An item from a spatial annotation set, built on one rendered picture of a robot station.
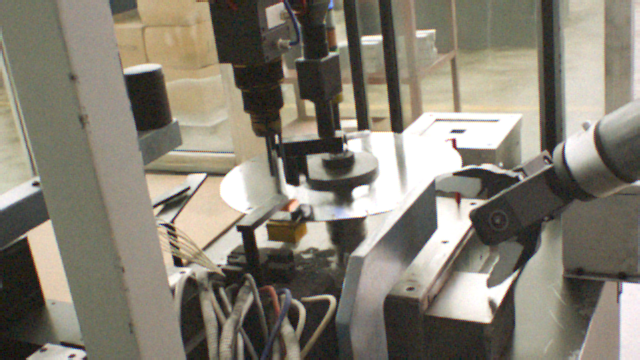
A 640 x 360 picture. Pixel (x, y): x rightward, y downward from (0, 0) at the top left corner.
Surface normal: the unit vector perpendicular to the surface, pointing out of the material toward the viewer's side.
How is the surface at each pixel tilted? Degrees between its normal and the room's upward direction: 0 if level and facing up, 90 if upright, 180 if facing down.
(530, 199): 64
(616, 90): 90
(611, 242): 90
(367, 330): 90
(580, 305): 0
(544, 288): 0
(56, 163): 90
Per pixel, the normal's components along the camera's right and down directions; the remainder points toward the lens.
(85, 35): 0.89, 0.05
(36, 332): -0.12, -0.93
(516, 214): 0.13, -0.13
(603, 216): -0.44, 0.36
